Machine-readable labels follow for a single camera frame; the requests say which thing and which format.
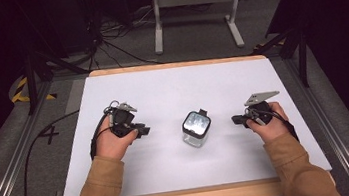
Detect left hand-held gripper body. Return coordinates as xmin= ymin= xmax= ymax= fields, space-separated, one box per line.
xmin=102 ymin=96 xmax=143 ymax=141

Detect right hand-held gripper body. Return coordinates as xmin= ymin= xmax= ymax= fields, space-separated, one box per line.
xmin=242 ymin=89 xmax=284 ymax=128

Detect person's right hand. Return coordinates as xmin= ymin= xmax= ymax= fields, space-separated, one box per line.
xmin=243 ymin=99 xmax=293 ymax=147

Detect person's left hand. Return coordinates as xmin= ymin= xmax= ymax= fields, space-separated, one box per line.
xmin=91 ymin=113 xmax=143 ymax=165

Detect clear jar with black lid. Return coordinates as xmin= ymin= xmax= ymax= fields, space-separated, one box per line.
xmin=178 ymin=107 xmax=216 ymax=151

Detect white table mat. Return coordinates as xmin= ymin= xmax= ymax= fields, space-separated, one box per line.
xmin=46 ymin=48 xmax=334 ymax=196

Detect black tripod stand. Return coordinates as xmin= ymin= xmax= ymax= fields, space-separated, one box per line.
xmin=247 ymin=24 xmax=314 ymax=95
xmin=20 ymin=42 xmax=95 ymax=116

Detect yellow black hazard tape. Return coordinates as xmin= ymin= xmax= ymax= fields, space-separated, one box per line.
xmin=8 ymin=72 xmax=59 ymax=106

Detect right hand-held gripper black cable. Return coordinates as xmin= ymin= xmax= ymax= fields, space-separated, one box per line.
xmin=247 ymin=102 xmax=301 ymax=149

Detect hand-held gripper black cable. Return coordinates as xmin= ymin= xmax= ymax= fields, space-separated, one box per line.
xmin=247 ymin=102 xmax=301 ymax=149
xmin=85 ymin=112 xmax=117 ymax=162

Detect left hand-held gripper black cable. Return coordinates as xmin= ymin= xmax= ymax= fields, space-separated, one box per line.
xmin=85 ymin=112 xmax=117 ymax=162

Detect bundle of black floor cables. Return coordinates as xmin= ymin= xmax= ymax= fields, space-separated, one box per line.
xmin=80 ymin=3 xmax=164 ymax=74

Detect black floor cable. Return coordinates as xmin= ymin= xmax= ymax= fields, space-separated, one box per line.
xmin=8 ymin=110 xmax=91 ymax=196

